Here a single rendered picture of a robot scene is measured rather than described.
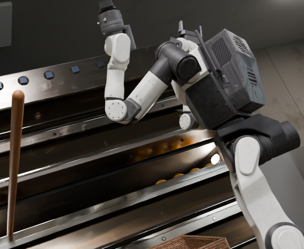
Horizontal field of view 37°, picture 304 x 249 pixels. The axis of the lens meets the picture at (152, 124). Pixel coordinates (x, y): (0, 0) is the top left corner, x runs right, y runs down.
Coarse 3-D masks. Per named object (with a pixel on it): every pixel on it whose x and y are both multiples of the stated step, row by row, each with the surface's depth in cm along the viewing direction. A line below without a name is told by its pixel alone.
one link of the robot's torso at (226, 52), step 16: (224, 32) 167; (208, 48) 171; (224, 48) 167; (240, 48) 170; (208, 64) 168; (224, 64) 167; (240, 64) 163; (256, 64) 179; (192, 80) 169; (208, 80) 167; (224, 80) 166; (240, 80) 163; (256, 80) 174; (192, 96) 171; (208, 96) 168; (224, 96) 165; (240, 96) 163; (256, 96) 169; (192, 112) 174; (208, 112) 168; (224, 112) 166; (240, 112) 168; (208, 128) 170
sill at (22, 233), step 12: (204, 168) 279; (216, 168) 281; (168, 180) 269; (180, 180) 271; (132, 192) 259; (144, 192) 261; (108, 204) 252; (72, 216) 244; (36, 228) 236; (48, 228) 238; (0, 240) 229; (12, 240) 230
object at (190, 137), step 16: (144, 144) 258; (160, 144) 268; (176, 144) 278; (80, 160) 243; (96, 160) 247; (112, 160) 256; (128, 160) 266; (32, 176) 232; (48, 176) 238; (64, 176) 246; (80, 176) 256; (0, 192) 229; (16, 192) 237; (32, 192) 245
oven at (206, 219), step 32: (64, 128) 265; (96, 128) 274; (160, 160) 286; (192, 160) 324; (64, 192) 263; (96, 192) 295; (128, 192) 335; (160, 192) 264; (0, 224) 271; (32, 224) 304; (64, 224) 241; (192, 224) 261
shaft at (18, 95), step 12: (12, 96) 106; (24, 96) 107; (12, 108) 110; (12, 120) 116; (12, 132) 122; (12, 144) 129; (12, 156) 137; (12, 168) 146; (12, 180) 157; (12, 192) 169; (12, 204) 183; (12, 216) 201; (12, 228) 223
